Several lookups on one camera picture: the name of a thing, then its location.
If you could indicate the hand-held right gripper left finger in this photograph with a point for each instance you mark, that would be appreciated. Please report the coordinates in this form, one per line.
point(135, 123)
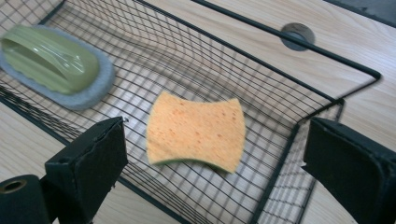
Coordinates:
point(93, 161)

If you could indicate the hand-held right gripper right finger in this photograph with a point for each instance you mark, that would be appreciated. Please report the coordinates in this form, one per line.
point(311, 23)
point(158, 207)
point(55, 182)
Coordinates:
point(351, 168)

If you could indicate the yellow and green sponge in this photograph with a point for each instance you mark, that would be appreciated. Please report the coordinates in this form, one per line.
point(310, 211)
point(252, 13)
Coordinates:
point(196, 130)

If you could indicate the green scrub brush grey pad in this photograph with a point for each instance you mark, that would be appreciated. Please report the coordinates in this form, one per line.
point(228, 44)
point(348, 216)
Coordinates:
point(53, 59)

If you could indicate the grey round table grommet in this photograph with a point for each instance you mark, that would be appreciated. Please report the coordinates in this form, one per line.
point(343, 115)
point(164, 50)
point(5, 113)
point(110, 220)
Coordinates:
point(297, 37)

